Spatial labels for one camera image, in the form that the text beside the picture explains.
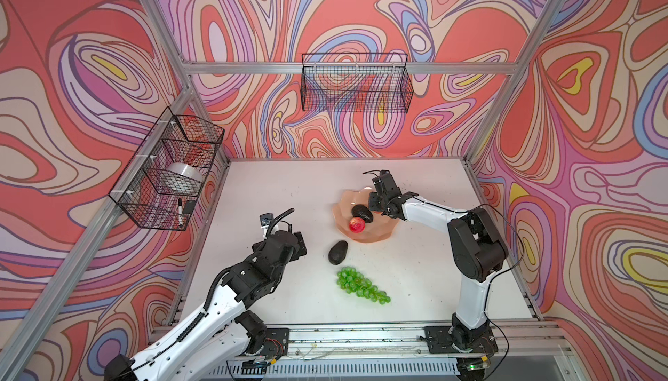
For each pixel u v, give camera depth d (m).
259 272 0.55
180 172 0.72
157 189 0.74
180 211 0.72
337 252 0.87
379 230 0.96
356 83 0.97
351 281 0.80
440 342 0.73
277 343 0.72
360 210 0.98
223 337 0.59
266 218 0.65
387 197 0.76
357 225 0.92
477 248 0.51
